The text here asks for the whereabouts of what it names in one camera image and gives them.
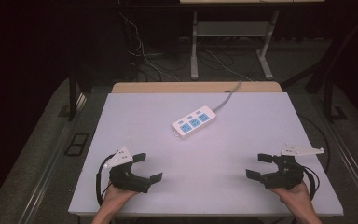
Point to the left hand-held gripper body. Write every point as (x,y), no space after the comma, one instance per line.
(127,179)

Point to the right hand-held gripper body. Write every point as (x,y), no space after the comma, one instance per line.
(284,175)

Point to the person's left hand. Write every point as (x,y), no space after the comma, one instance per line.
(118,197)

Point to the person's right hand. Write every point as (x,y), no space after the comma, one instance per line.
(292,196)

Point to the white board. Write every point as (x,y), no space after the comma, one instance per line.
(205,155)

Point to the white power strip blue sockets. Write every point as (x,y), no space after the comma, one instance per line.
(194,122)

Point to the wooden table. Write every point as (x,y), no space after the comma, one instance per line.
(180,87)

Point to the black metal stand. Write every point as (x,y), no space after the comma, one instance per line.
(329,93)
(72,96)

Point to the black floor socket frame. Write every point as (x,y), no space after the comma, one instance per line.
(77,144)

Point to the metal floor rail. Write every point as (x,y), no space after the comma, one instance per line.
(48,174)
(352,165)

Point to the grey metal desk frame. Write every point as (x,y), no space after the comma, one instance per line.
(233,29)

